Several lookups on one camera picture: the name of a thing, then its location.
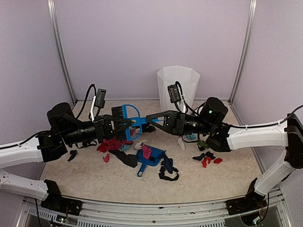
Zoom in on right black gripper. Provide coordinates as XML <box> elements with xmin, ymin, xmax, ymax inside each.
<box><xmin>145</xmin><ymin>110</ymin><xmax>214</xmax><ymax>137</ymax></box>

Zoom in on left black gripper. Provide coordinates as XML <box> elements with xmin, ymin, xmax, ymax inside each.
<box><xmin>62</xmin><ymin>114</ymin><xmax>132</xmax><ymax>145</ymax></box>

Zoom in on blue hand brush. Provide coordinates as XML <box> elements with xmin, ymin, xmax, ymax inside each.
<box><xmin>111</xmin><ymin>105</ymin><xmax>151</xmax><ymax>141</ymax></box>

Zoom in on blue plastic dustpan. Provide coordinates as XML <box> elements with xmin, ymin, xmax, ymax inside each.
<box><xmin>136</xmin><ymin>145</ymin><xmax>166</xmax><ymax>177</ymax></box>

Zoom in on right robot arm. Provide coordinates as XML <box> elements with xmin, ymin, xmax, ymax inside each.
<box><xmin>146</xmin><ymin>97</ymin><xmax>303</xmax><ymax>210</ymax></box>

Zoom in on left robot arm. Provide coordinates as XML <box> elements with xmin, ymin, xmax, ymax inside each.
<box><xmin>0</xmin><ymin>102</ymin><xmax>132</xmax><ymax>210</ymax></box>

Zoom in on red paper scraps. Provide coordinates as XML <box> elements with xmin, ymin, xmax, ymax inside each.
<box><xmin>201</xmin><ymin>157</ymin><xmax>223</xmax><ymax>168</ymax></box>

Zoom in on dark scrap cluster back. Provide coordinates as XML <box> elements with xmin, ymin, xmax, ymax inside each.
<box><xmin>134</xmin><ymin>124</ymin><xmax>156</xmax><ymax>134</ymax></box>

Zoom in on white paper scrap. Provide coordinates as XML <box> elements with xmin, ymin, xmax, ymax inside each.
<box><xmin>178</xmin><ymin>137</ymin><xmax>186</xmax><ymax>150</ymax></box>

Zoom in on small pink paper scrap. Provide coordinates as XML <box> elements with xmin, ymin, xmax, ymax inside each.
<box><xmin>102</xmin><ymin>153</ymin><xmax>110</xmax><ymax>163</ymax></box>

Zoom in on large black paper scrap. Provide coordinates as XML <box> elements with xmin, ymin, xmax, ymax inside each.
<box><xmin>109</xmin><ymin>149</ymin><xmax>138</xmax><ymax>168</ymax></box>

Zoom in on light blue paper scrap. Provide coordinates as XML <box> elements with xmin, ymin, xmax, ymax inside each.
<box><xmin>186</xmin><ymin>133</ymin><xmax>196</xmax><ymax>140</ymax></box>

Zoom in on navy blue paper scrap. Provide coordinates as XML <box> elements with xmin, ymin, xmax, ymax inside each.
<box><xmin>161</xmin><ymin>157</ymin><xmax>173</xmax><ymax>174</ymax></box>

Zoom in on translucent white waste bin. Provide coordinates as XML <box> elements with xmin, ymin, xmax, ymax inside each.
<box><xmin>156</xmin><ymin>65</ymin><xmax>201</xmax><ymax>114</ymax></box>

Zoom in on green paper scrap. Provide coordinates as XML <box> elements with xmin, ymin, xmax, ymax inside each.
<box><xmin>197</xmin><ymin>140</ymin><xmax>209</xmax><ymax>151</ymax></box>

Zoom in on dark blue scrap left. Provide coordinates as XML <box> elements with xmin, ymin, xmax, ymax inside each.
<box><xmin>67</xmin><ymin>150</ymin><xmax>77</xmax><ymax>162</ymax></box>

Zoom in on black paper strip loop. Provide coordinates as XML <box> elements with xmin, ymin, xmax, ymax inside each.
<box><xmin>158</xmin><ymin>165</ymin><xmax>180</xmax><ymax>183</ymax></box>

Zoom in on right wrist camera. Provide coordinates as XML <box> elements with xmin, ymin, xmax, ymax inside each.
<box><xmin>167</xmin><ymin>81</ymin><xmax>188</xmax><ymax>114</ymax></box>

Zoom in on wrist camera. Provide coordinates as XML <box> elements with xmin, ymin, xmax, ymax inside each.
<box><xmin>90</xmin><ymin>88</ymin><xmax>107</xmax><ymax>121</ymax></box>
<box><xmin>167</xmin><ymin>81</ymin><xmax>188</xmax><ymax>114</ymax></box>

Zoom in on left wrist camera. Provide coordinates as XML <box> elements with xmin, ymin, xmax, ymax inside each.
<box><xmin>90</xmin><ymin>88</ymin><xmax>107</xmax><ymax>121</ymax></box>

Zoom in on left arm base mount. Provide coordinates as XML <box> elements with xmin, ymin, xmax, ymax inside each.
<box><xmin>40</xmin><ymin>180</ymin><xmax>82</xmax><ymax>216</ymax></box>

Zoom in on front aluminium rail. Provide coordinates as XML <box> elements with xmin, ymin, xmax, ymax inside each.
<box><xmin>21</xmin><ymin>186</ymin><xmax>294</xmax><ymax>227</ymax></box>

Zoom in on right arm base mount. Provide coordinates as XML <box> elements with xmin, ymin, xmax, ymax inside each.
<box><xmin>225</xmin><ymin>178</ymin><xmax>267</xmax><ymax>215</ymax></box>

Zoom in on left aluminium frame post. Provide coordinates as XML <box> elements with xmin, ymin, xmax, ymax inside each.
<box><xmin>47</xmin><ymin>0</ymin><xmax>77</xmax><ymax>105</ymax></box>

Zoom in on aluminium frame post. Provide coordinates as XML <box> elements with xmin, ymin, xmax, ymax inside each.
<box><xmin>228</xmin><ymin>0</ymin><xmax>257</xmax><ymax>105</ymax></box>
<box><xmin>47</xmin><ymin>0</ymin><xmax>77</xmax><ymax>105</ymax></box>

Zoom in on right aluminium frame post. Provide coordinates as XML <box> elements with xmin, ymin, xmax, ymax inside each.
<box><xmin>228</xmin><ymin>0</ymin><xmax>257</xmax><ymax>105</ymax></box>

